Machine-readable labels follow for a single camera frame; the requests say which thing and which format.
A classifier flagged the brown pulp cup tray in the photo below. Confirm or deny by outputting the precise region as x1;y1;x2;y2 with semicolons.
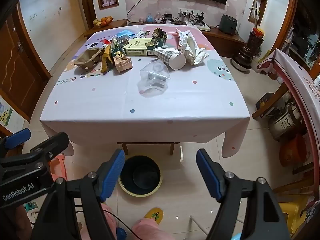
74;48;103;69

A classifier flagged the yellow foil snack bag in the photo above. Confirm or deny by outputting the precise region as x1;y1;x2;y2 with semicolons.
101;44;114;74

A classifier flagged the clear plastic bottle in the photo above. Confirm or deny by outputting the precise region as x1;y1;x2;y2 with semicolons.
137;59;170;97

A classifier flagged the grey checkered paper cup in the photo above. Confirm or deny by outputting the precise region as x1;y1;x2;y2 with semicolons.
153;48;186;70

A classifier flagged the white paper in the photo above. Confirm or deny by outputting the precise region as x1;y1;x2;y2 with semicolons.
180;36;209;66

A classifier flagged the blue face mask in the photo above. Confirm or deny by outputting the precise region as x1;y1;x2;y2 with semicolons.
117;29;136;39

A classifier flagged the black gold wrapper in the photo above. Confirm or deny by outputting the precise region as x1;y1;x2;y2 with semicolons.
152;28;168;40

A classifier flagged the red paper box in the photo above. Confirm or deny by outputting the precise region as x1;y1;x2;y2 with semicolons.
102;39;111;45

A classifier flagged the green white carton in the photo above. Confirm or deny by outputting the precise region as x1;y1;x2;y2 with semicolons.
110;36;125;57

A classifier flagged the grey barcode carton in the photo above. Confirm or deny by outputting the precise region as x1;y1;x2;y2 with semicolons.
117;35;130;46

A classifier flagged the silver foil wrapper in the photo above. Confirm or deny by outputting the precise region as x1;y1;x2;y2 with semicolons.
135;30;150;38

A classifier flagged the black yellow trash bin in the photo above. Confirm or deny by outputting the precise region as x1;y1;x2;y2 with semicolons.
118;155;163;198

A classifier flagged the pink plastic stool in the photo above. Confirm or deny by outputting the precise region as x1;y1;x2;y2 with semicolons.
49;154;67;181

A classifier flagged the yellow slipper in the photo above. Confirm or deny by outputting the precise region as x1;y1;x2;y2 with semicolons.
144;207;164;224

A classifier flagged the torn brown cardboard piece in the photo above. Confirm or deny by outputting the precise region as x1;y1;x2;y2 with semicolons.
113;55;133;73

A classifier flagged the dark ceramic jar stack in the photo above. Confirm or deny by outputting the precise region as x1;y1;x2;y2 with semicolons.
232;46;252;72

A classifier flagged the yellow green chocolate box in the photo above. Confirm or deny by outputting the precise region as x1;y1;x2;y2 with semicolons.
123;38;165;56

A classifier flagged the fruit bowl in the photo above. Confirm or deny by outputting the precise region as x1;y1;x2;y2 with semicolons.
93;16;113;28

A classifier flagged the side table with cloth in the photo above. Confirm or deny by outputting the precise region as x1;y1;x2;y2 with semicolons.
255;49;319;209

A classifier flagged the wooden tv cabinet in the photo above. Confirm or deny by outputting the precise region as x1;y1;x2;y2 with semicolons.
84;20;246;57

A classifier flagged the red white flat box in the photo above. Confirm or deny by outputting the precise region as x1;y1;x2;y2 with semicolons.
176;28;193;49

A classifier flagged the white set-top box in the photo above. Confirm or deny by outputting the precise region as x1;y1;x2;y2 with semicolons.
186;22;211;32

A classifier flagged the black speaker box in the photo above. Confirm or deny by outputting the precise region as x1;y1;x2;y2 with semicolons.
219;14;238;36

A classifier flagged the blue teapot ornament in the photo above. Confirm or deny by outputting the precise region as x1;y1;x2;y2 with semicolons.
146;14;154;23

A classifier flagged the white power strip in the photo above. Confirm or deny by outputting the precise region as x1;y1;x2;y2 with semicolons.
178;8;203;16

